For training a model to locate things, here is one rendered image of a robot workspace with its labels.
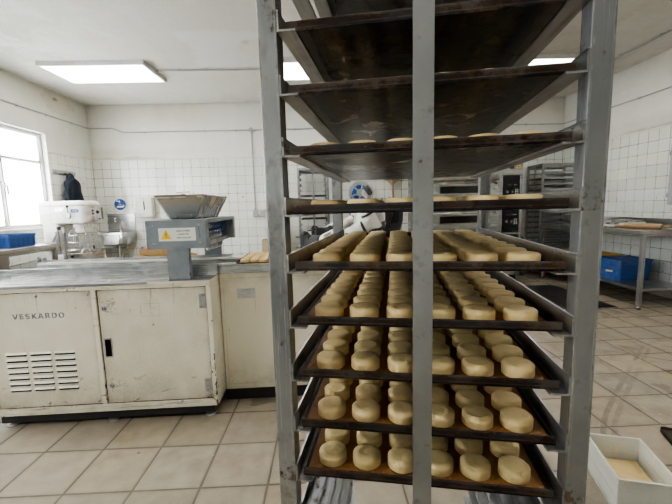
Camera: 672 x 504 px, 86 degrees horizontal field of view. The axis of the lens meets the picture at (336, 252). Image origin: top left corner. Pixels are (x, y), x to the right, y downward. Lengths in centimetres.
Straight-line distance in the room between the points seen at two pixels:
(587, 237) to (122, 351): 230
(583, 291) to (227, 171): 628
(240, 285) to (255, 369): 55
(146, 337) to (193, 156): 480
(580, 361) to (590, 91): 37
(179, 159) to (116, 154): 105
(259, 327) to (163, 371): 59
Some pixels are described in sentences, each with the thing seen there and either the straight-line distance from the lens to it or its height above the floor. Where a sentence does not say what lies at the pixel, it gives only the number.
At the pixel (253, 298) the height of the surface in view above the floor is 67.
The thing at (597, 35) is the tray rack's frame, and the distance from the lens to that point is 64.
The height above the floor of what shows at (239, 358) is 29.
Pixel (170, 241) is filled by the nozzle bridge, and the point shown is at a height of 106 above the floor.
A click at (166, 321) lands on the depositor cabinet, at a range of 232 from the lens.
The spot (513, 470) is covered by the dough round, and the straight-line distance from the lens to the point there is 76.
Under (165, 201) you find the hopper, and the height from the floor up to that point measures 128.
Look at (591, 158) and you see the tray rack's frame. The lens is 61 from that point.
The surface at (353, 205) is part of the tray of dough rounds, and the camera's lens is 56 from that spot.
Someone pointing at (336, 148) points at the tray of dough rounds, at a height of 132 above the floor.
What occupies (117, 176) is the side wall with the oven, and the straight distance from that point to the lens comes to 731.
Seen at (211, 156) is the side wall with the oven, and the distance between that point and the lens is 673.
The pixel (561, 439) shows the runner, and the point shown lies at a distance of 71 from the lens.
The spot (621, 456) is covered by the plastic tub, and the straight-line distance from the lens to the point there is 230.
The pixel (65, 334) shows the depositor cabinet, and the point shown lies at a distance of 260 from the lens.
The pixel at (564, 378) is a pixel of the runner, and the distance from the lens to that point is 67.
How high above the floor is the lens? 123
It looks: 7 degrees down
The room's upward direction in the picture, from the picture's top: 1 degrees counter-clockwise
